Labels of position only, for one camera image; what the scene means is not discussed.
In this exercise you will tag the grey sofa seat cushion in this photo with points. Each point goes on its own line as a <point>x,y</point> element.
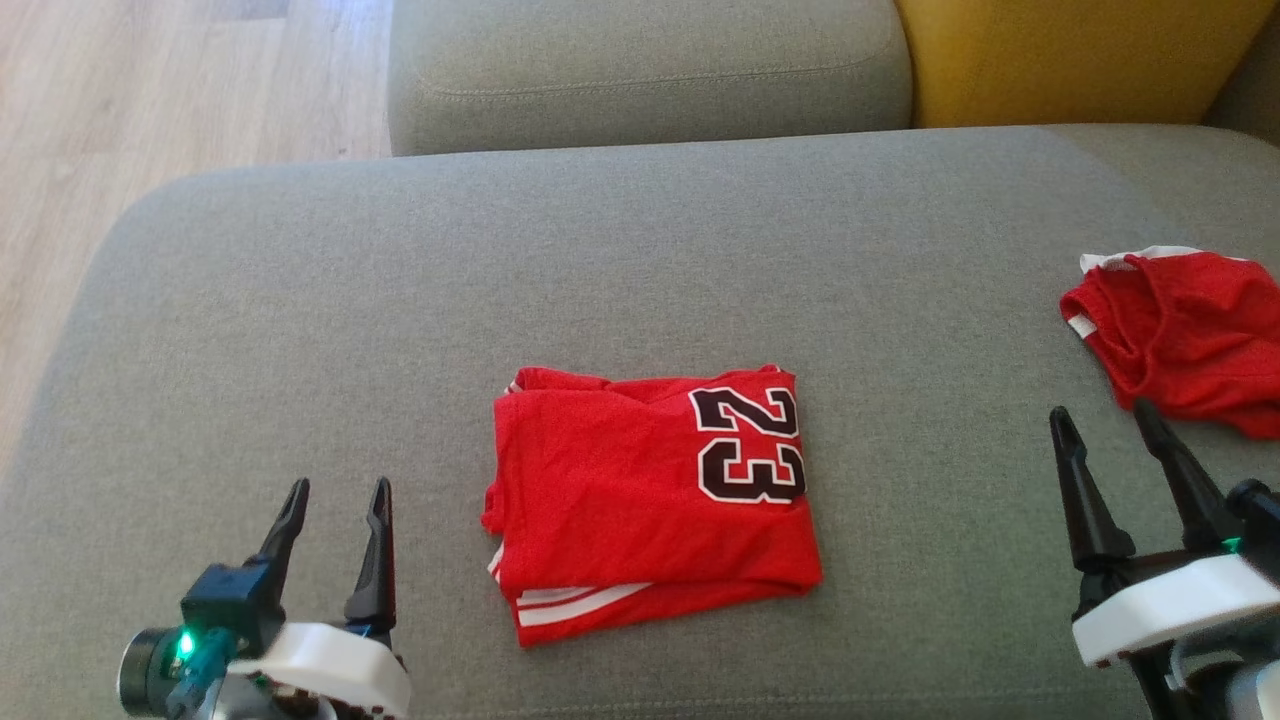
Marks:
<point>640,70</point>

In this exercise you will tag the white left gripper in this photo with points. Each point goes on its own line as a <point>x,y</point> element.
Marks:
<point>340,670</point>

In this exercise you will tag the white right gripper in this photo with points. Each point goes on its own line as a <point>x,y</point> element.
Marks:
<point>1170,605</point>

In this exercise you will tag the large yellow sofa back cushion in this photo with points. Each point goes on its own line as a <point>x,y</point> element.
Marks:
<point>1070,60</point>

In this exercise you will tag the red mesh shorts white stripe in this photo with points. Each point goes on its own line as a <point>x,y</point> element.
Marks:
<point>1190,340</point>

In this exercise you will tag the red jersey white sleeves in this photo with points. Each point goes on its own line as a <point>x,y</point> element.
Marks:
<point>620,500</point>

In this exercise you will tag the large grey sofa seat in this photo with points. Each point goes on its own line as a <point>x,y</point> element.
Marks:
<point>600,250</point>

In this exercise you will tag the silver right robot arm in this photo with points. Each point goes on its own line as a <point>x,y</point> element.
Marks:
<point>1255,695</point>

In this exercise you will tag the grey sofa back cushion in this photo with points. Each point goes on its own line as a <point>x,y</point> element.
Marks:
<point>1250,100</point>

